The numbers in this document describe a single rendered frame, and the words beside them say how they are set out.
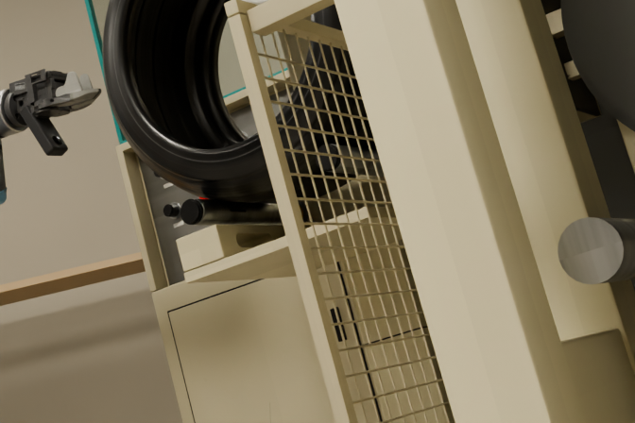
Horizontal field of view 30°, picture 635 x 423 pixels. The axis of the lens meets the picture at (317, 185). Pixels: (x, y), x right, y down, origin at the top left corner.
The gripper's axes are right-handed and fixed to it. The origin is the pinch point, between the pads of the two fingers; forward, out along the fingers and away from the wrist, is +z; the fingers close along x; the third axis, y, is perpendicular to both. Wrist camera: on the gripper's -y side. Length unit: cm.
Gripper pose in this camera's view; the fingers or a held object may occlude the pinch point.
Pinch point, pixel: (94, 95)
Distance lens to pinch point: 231.5
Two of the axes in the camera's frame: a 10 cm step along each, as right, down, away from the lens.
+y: -1.6, -9.8, 1.3
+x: 5.0, 0.3, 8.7
